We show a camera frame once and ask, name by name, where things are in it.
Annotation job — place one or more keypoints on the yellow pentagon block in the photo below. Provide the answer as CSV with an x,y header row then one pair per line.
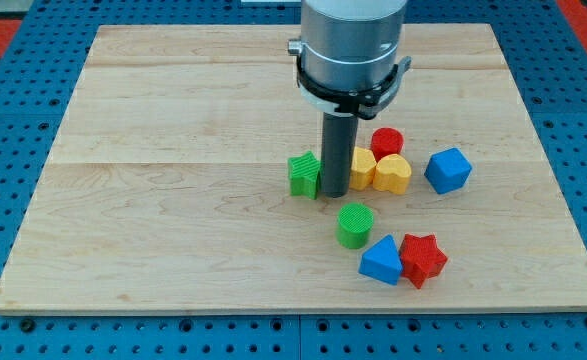
x,y
362,168

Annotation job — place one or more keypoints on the red cylinder block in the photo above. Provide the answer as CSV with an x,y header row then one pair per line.
x,y
386,141

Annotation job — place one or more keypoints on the yellow heart block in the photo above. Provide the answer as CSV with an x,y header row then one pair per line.
x,y
392,174

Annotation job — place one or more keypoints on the green cylinder block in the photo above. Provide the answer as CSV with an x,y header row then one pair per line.
x,y
354,223

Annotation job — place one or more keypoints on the blue cube block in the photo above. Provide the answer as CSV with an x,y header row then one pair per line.
x,y
448,170

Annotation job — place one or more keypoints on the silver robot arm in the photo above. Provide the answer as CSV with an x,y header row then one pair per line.
x,y
346,55

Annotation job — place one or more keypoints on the green star block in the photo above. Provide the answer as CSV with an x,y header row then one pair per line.
x,y
303,175

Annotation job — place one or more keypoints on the red star block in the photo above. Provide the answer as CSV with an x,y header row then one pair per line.
x,y
421,258

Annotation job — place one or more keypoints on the blue triangle block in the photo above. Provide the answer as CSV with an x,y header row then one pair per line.
x,y
382,261

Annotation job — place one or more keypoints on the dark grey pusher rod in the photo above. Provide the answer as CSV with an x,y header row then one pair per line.
x,y
338,141

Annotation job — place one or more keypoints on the wooden board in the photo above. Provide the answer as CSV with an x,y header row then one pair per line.
x,y
166,193

